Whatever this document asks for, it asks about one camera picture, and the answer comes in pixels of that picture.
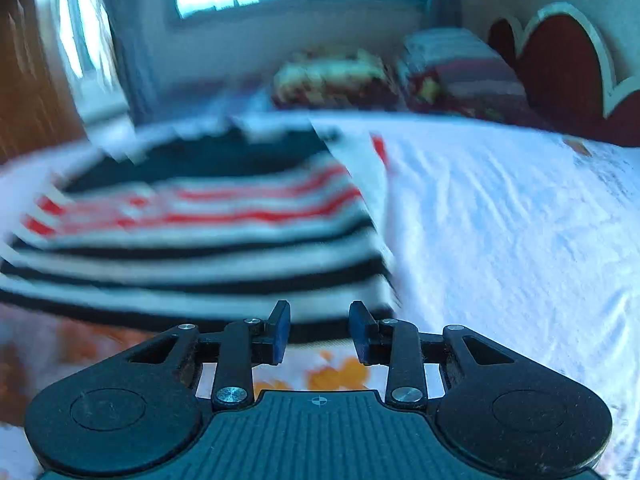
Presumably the floral folded blanket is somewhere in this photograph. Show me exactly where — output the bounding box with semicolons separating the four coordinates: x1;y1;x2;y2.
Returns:
271;46;399;110

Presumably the grey curtain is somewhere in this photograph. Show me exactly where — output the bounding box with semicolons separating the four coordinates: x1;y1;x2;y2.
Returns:
101;0;178;126

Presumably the balcony side window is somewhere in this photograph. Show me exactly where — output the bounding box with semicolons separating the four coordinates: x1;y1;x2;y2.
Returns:
52;0;129;126

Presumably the white floral bed sheet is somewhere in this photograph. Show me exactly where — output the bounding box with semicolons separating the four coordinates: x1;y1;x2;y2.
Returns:
0;109;640;480

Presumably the striped folded blanket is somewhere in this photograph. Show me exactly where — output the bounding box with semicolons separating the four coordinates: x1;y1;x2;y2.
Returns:
396;27;548;129

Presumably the red white bed headboard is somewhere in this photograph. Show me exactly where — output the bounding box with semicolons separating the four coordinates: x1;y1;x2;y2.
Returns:
487;2;639;148

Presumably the striped knit sweater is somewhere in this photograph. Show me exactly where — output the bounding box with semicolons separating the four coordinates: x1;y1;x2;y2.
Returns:
1;126;396;344

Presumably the brown wooden door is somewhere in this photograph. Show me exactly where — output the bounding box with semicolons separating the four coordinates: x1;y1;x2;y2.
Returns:
1;0;86;164

